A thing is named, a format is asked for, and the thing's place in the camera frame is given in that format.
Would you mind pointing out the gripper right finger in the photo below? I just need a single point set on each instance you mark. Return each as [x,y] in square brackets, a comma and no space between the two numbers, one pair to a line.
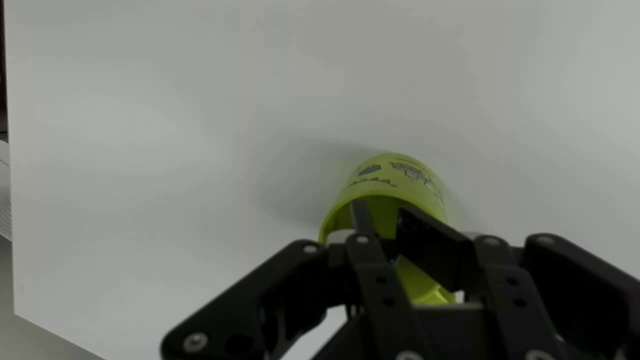
[575,285]

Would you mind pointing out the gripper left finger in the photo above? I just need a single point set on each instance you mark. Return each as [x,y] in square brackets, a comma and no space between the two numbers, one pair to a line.
[370,280]

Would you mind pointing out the green printed plastic cup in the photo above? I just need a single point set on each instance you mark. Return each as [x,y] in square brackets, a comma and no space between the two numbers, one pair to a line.
[390,176]

